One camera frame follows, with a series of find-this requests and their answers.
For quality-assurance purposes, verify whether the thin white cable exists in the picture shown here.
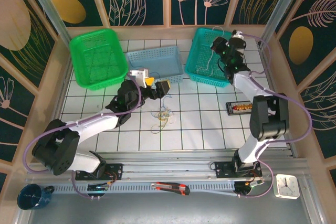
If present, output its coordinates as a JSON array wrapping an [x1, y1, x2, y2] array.
[[196, 26, 227, 78]]

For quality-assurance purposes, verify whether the thin green cable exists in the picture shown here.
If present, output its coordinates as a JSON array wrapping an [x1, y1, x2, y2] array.
[[154, 107, 174, 124]]

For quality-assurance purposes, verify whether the thin yellow cable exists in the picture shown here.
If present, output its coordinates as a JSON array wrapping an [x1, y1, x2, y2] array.
[[150, 108, 176, 134]]

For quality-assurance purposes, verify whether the light blue plastic mesh basket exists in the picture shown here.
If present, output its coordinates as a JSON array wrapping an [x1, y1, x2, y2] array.
[[125, 45, 184, 85]]

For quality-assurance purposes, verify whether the teal plastic mesh basket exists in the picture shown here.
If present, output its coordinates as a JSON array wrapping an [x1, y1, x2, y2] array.
[[184, 27, 243, 88]]

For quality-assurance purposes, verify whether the green plastic mesh basket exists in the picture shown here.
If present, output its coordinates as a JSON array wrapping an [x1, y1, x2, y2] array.
[[69, 28, 129, 91]]

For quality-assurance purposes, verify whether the black box with red print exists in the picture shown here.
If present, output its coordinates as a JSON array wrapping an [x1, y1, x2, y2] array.
[[225, 100, 254, 116]]

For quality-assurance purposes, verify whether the small black controller board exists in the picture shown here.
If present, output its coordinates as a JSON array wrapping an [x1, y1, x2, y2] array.
[[87, 182, 118, 195], [234, 179, 265, 196]]

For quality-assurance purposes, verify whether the red black utility knife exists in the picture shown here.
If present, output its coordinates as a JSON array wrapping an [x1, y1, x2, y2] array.
[[151, 181, 191, 197]]

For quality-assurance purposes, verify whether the white square clock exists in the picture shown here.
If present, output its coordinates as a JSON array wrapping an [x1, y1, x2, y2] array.
[[272, 173, 301, 200]]

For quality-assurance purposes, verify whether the dark blue mug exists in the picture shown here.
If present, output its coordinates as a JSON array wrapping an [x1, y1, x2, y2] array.
[[17, 184, 55, 211]]

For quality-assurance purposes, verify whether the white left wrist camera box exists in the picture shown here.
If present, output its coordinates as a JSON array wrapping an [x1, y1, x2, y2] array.
[[128, 68, 151, 89]]

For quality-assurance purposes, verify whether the aluminium corner post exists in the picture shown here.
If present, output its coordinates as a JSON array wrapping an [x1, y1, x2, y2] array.
[[20, 0, 71, 43], [258, 0, 308, 49]]

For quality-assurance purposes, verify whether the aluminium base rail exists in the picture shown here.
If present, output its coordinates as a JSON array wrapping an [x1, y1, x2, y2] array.
[[25, 151, 308, 183]]

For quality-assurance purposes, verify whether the perforated grey cable duct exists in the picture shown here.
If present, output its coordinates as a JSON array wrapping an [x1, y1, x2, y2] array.
[[54, 180, 237, 196]]

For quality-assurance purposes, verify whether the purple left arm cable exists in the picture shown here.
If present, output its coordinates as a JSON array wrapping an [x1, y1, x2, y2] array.
[[25, 77, 148, 200]]

